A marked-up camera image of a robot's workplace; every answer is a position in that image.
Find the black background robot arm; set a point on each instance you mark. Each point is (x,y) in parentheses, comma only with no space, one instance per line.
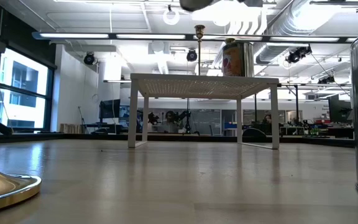
(153,118)
(182,115)

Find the person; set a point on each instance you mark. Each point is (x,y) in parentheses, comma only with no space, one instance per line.
(267,119)
(169,115)

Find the white perforated metal shelf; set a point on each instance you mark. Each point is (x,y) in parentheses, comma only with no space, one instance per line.
(197,77)

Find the blue box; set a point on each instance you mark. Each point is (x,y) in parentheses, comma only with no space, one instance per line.
(230,126)

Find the black ceiling spotlight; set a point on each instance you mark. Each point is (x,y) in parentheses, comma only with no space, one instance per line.
(294,57)
(192,56)
(89,58)

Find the black monitor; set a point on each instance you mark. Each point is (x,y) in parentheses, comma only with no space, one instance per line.
(109,109)
(339,110)

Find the black office chair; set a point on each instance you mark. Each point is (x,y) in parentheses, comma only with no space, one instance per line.
(253,133)

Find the wooden slat stack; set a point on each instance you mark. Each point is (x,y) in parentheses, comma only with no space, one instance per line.
(70,128)

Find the long ceiling light bar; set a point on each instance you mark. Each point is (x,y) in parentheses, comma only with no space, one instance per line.
(73,35)

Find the black track spotlight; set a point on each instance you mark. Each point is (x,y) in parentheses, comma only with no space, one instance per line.
(326,80)

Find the black metal table frame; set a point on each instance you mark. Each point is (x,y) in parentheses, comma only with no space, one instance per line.
(89,137)

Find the silver ventilation duct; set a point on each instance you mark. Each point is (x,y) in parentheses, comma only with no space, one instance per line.
(278,28)

